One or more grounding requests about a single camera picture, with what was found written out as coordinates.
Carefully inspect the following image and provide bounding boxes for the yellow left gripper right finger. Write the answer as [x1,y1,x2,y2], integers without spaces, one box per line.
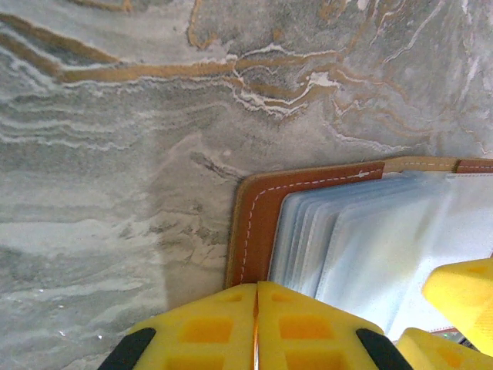
[256,280,414,370]

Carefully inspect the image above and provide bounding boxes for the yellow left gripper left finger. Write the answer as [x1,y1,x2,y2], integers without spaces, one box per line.
[96,283,258,370]

